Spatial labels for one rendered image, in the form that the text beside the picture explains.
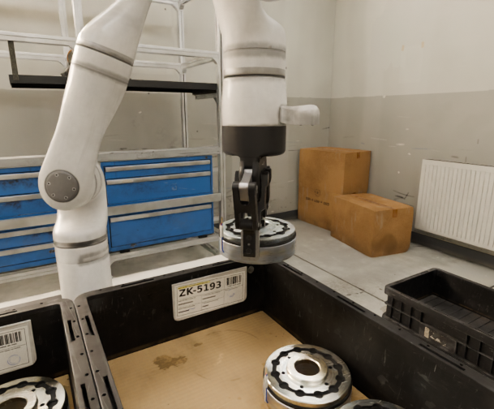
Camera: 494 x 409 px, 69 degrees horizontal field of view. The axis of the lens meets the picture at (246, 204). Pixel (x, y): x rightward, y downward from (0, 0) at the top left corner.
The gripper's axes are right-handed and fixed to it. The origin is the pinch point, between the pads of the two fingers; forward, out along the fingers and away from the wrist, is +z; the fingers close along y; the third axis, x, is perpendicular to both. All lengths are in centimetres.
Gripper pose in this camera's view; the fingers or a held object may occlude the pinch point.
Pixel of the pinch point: (253, 239)
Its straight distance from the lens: 45.6
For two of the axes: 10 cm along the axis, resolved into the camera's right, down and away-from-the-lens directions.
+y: -1.8, 2.4, -9.5
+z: 0.0, 9.7, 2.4
